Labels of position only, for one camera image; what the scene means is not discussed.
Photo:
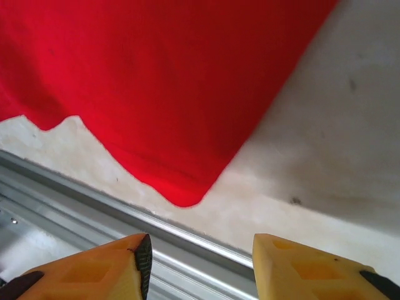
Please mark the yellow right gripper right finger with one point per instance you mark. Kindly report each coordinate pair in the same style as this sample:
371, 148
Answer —
300, 275

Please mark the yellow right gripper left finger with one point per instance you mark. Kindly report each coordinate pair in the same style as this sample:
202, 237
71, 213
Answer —
93, 275

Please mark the red t-shirt with grey print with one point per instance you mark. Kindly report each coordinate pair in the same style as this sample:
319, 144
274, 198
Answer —
156, 78

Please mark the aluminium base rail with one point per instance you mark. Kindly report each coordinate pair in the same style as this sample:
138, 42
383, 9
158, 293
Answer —
78, 206

